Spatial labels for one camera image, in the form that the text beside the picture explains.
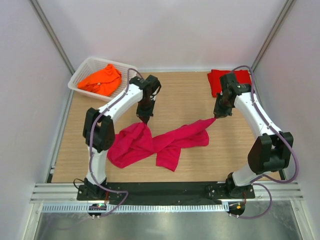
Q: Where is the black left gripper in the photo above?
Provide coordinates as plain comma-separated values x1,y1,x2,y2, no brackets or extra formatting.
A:
136,97,156,125

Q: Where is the magenta pink t-shirt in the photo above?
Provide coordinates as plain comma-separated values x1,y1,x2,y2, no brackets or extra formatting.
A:
107,117,216,172

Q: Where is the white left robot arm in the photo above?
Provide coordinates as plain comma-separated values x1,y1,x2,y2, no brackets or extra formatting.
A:
77,75,162,201

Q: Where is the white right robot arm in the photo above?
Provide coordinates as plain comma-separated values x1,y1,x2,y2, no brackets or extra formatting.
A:
213,72,294,198

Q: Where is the folded red t-shirt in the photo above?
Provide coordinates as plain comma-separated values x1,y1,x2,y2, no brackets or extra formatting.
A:
207,69,252,98

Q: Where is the orange t-shirt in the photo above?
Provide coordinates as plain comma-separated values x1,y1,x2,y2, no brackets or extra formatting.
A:
77,63,122,97

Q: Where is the white plastic basket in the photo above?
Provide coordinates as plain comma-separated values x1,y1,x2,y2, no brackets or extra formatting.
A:
68,57,137,102

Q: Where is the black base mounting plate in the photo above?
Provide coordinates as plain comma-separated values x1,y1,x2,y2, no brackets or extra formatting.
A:
76,181,255,206

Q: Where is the right aluminium corner post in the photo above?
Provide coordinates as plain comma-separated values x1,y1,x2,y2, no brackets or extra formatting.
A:
249,0,298,73

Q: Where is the aluminium corner post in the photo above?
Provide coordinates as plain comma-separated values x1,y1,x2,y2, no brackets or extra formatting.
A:
249,0,298,73
28,0,75,75

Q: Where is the left aluminium corner post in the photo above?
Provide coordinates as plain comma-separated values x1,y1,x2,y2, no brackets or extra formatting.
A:
28,0,75,75

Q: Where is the white slotted cable duct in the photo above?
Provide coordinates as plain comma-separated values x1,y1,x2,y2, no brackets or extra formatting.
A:
41,202,229,214

